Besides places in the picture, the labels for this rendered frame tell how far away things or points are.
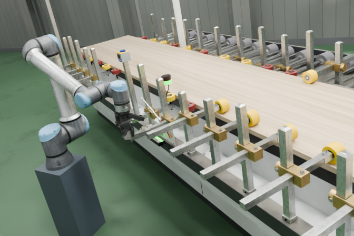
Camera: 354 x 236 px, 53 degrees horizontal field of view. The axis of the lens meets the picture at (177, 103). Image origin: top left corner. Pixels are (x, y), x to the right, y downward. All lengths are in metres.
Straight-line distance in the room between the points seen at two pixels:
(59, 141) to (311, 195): 1.59
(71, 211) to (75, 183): 0.19
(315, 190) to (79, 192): 1.59
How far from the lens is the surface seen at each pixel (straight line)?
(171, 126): 1.93
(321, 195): 1.76
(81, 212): 2.72
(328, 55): 3.17
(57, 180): 2.55
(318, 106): 2.12
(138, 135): 2.15
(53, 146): 2.51
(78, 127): 2.58
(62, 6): 9.15
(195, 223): 2.72
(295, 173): 1.44
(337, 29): 6.43
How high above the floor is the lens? 1.80
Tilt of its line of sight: 23 degrees down
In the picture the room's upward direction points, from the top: 10 degrees counter-clockwise
